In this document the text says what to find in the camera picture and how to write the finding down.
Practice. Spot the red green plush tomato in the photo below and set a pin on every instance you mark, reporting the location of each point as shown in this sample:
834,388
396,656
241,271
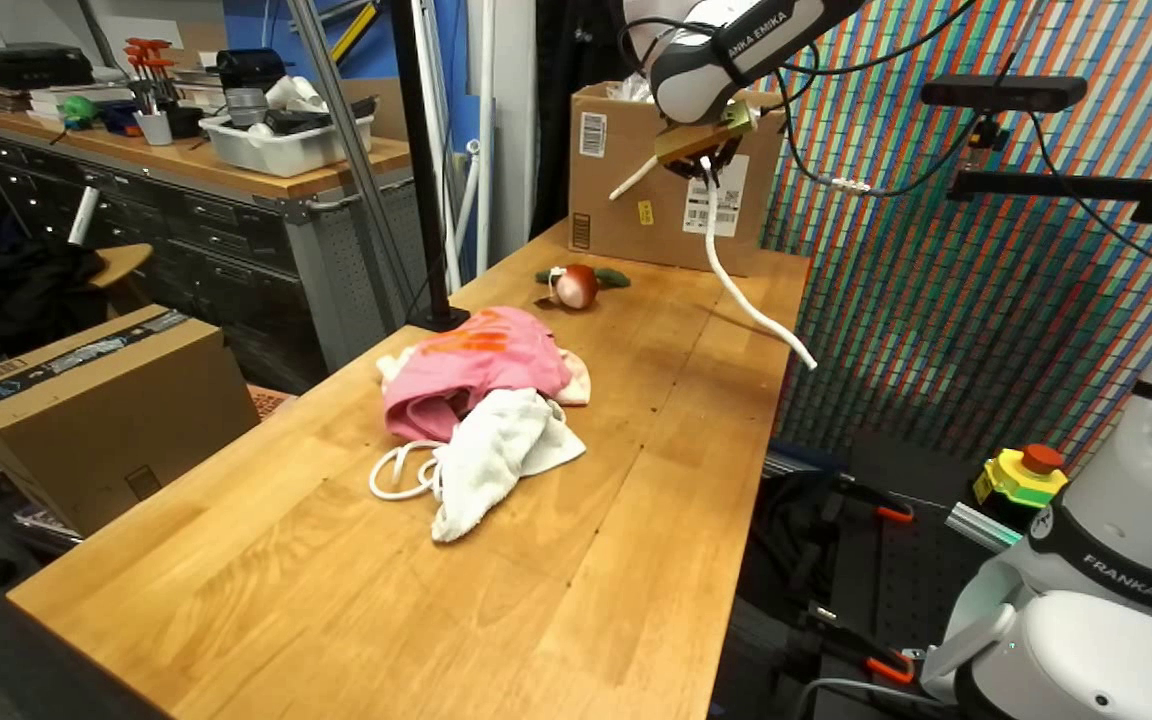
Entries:
578,285

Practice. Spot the white towel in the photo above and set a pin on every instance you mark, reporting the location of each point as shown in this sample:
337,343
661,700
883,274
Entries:
504,439

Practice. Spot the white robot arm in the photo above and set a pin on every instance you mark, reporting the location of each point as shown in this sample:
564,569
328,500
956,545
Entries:
699,54

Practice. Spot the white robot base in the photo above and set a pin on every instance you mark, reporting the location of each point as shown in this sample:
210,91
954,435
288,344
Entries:
1061,626

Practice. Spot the pink cloth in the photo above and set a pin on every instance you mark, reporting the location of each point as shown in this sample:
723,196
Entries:
437,383

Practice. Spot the large cardboard box on table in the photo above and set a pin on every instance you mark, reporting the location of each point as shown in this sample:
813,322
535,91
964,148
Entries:
636,211

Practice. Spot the orange black clamp left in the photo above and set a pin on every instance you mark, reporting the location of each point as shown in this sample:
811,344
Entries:
887,506

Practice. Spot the orange black clamp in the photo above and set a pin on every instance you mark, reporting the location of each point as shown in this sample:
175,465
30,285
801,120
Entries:
856,650
887,506

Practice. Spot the black vertical pole stand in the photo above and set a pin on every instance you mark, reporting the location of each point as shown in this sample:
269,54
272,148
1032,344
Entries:
441,310

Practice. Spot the grey plastic bin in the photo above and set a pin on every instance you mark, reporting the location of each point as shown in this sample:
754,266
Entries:
272,155

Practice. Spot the orange black clamp right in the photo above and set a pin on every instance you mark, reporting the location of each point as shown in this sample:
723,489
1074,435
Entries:
856,650

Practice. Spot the yellow emergency stop button box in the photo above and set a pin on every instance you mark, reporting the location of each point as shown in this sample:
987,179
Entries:
1026,478

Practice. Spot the cardboard box beside table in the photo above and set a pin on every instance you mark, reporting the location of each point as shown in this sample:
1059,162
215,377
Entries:
98,421

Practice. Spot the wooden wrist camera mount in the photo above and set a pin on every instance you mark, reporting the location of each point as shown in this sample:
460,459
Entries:
706,136

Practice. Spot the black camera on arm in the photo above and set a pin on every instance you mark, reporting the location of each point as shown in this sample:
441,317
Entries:
1006,93

